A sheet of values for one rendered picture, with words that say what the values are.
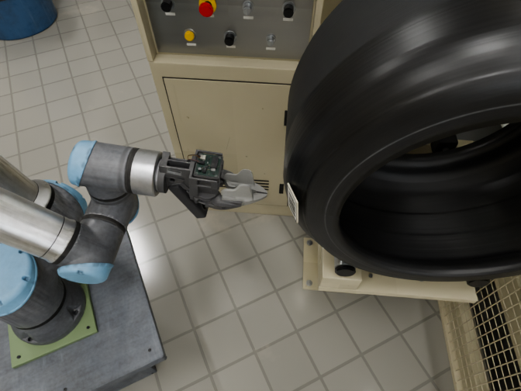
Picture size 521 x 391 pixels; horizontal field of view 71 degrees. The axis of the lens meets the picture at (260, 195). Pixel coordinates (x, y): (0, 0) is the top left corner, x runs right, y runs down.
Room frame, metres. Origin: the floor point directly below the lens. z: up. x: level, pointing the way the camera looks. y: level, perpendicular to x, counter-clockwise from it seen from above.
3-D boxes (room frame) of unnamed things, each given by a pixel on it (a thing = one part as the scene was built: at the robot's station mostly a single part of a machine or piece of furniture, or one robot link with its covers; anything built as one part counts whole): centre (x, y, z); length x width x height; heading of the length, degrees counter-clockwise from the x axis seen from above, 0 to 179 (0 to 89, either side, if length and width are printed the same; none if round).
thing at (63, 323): (0.32, 0.59, 0.67); 0.19 x 0.19 x 0.10
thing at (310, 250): (0.74, -0.34, 0.01); 0.27 x 0.27 x 0.02; 85
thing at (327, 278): (0.49, -0.20, 0.83); 0.36 x 0.09 x 0.06; 175
